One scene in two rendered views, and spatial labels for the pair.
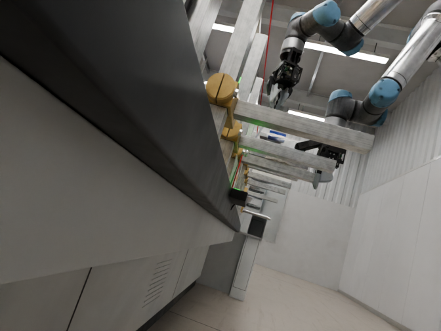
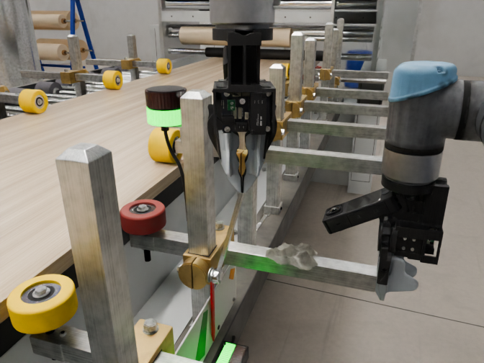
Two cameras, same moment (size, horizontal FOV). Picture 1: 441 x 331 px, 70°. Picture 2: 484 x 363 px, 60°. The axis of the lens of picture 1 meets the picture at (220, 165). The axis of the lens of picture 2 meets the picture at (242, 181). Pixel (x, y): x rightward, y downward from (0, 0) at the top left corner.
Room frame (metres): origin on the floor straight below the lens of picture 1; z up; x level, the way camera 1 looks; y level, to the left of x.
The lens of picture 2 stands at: (0.46, -0.20, 1.24)
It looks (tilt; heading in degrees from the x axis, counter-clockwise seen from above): 23 degrees down; 10
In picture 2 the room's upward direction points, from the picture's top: straight up
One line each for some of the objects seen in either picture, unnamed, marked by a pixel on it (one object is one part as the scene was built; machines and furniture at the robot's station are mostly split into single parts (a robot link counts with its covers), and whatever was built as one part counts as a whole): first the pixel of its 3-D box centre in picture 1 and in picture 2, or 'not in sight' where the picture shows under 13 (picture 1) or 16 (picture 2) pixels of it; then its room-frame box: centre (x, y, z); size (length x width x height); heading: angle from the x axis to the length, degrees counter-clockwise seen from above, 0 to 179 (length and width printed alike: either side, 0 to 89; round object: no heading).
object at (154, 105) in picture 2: not in sight; (166, 96); (1.04, 0.01, 1.12); 0.06 x 0.06 x 0.02
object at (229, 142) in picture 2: (274, 95); (230, 164); (0.96, -0.10, 1.05); 0.06 x 0.03 x 0.09; 12
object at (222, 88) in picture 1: (222, 102); not in sight; (0.56, 0.03, 0.81); 0.14 x 0.06 x 0.05; 172
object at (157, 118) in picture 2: not in sight; (167, 114); (1.04, 0.01, 1.10); 0.06 x 0.06 x 0.02
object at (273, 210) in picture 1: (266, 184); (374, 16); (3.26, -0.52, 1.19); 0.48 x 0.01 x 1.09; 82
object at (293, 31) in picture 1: (298, 31); not in sight; (0.97, -0.11, 1.32); 0.09 x 0.08 x 0.11; 27
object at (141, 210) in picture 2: not in sight; (145, 233); (1.09, 0.09, 0.85); 0.08 x 0.08 x 0.11
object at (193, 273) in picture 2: (234, 154); (207, 254); (1.06, -0.03, 0.85); 0.14 x 0.06 x 0.05; 172
